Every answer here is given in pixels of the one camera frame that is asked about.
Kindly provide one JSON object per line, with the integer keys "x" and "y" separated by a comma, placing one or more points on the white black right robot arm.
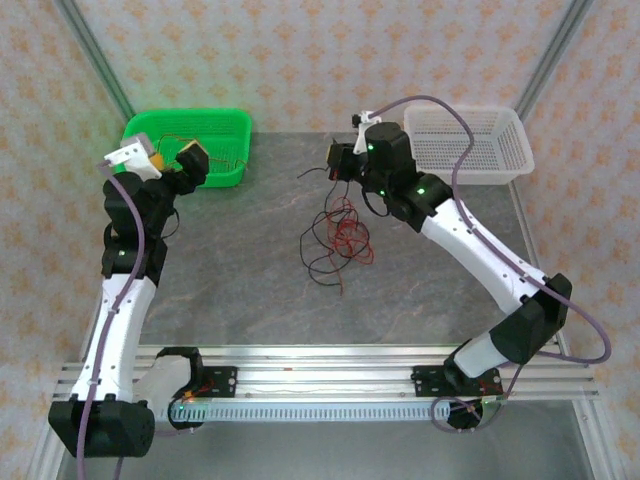
{"x": 480, "y": 255}

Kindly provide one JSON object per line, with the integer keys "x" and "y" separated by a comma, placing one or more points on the white plastic basket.
{"x": 500, "y": 145}

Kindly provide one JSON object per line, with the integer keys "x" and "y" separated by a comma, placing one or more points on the aluminium table side rail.
{"x": 93, "y": 332}
{"x": 526, "y": 225}

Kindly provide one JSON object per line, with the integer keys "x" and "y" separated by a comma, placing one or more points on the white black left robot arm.
{"x": 120, "y": 325}

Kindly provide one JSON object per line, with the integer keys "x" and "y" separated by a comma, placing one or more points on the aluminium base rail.
{"x": 325, "y": 372}

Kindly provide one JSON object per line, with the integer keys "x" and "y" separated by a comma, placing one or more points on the aluminium frame post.
{"x": 554, "y": 55}
{"x": 94, "y": 55}

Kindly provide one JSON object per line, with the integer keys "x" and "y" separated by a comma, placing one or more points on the green plastic basket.
{"x": 225, "y": 130}

